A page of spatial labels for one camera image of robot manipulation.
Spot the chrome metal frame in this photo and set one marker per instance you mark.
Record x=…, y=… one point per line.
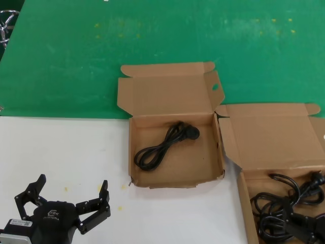
x=10, y=18

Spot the cardboard box with holed flap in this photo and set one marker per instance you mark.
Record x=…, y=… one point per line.
x=175, y=96

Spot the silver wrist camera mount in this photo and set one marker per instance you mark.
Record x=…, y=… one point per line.
x=15, y=239

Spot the brown cardboard box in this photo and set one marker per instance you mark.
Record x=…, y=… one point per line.
x=266, y=139

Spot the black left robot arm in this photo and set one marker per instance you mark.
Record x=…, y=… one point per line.
x=19, y=227

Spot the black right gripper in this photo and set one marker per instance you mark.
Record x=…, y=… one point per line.
x=321, y=226

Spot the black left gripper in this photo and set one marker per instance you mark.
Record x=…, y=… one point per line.
x=54, y=218

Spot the green table mat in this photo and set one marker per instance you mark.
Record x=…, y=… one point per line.
x=152, y=38

